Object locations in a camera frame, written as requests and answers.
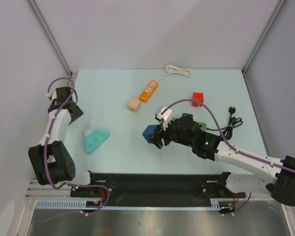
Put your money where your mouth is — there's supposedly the blue cube plug adapter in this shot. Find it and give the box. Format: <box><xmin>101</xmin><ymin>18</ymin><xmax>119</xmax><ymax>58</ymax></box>
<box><xmin>142</xmin><ymin>124</ymin><xmax>160</xmax><ymax>144</ymax></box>

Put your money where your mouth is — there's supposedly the olive green power strip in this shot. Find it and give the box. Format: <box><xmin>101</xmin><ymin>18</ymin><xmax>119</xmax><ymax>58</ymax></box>
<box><xmin>198</xmin><ymin>122</ymin><xmax>207</xmax><ymax>131</ymax></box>

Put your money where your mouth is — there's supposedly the teal triangular power strip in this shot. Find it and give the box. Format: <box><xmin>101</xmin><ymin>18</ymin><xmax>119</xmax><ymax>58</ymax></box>
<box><xmin>83</xmin><ymin>129</ymin><xmax>110</xmax><ymax>154</ymax></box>

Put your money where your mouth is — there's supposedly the beige cube plug adapter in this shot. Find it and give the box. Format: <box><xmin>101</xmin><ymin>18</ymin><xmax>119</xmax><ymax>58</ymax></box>
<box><xmin>128</xmin><ymin>98</ymin><xmax>141</xmax><ymax>113</ymax></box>

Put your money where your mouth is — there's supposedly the dark green cube plug adapter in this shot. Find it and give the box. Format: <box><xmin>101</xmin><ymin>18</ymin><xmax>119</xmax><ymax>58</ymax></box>
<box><xmin>182</xmin><ymin>113</ymin><xmax>193</xmax><ymax>118</ymax></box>

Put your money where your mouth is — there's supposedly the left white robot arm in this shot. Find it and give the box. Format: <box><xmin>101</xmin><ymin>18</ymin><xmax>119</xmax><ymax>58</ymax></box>
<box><xmin>28</xmin><ymin>87</ymin><xmax>99</xmax><ymax>197</ymax></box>

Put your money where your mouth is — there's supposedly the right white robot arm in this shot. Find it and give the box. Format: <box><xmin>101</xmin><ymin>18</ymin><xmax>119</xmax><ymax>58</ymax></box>
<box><xmin>143</xmin><ymin>116</ymin><xmax>295</xmax><ymax>207</ymax></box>

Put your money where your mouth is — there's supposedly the red cube plug adapter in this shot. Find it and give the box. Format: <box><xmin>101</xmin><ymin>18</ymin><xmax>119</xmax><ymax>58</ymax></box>
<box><xmin>191</xmin><ymin>92</ymin><xmax>204</xmax><ymax>107</ymax></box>

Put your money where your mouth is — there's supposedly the orange power strip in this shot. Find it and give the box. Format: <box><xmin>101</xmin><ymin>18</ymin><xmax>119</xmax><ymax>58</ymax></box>
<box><xmin>139</xmin><ymin>80</ymin><xmax>159</xmax><ymax>103</ymax></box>

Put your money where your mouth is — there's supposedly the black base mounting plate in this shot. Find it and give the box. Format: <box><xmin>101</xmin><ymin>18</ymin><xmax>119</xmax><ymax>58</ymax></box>
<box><xmin>70</xmin><ymin>172</ymin><xmax>246</xmax><ymax>206</ymax></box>

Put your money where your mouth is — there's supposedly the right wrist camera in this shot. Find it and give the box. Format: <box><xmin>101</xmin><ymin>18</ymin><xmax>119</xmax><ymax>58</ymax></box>
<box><xmin>155</xmin><ymin>106</ymin><xmax>172</xmax><ymax>130</ymax></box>

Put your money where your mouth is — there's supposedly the black power cord with plug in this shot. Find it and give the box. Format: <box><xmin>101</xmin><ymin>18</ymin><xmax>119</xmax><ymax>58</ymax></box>
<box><xmin>205</xmin><ymin>105</ymin><xmax>244</xmax><ymax>141</ymax></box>

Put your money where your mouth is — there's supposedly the white coiled power cord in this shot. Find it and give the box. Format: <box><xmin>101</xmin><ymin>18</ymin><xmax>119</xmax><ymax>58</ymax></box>
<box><xmin>158</xmin><ymin>64</ymin><xmax>194</xmax><ymax>83</ymax></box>

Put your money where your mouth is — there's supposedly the white slotted cable duct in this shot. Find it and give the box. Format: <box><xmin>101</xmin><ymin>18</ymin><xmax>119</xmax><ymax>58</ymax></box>
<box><xmin>35</xmin><ymin>200</ymin><xmax>235</xmax><ymax>212</ymax></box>

